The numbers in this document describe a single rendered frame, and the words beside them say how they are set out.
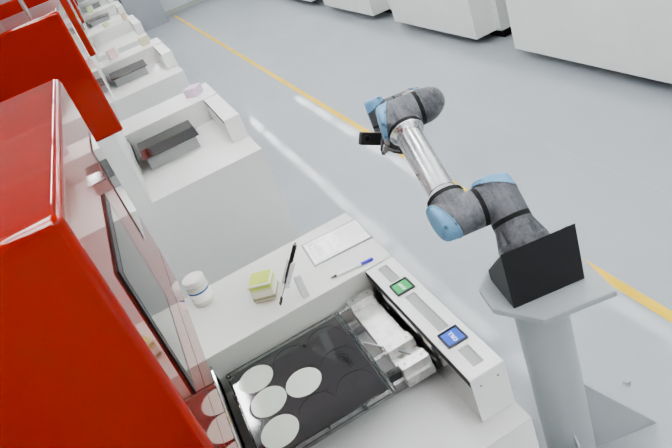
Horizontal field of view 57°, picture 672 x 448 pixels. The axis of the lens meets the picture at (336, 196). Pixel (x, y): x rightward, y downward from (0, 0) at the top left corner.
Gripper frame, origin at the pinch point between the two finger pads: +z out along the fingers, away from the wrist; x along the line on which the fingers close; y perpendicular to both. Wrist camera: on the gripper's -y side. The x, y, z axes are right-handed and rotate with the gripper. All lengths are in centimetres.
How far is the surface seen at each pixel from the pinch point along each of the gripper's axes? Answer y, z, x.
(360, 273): -6, 37, 35
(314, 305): -18, 41, 45
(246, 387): -34, 58, 63
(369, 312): -2, 42, 44
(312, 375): -16, 62, 56
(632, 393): 103, 3, 80
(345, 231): -10.7, 13.6, 28.5
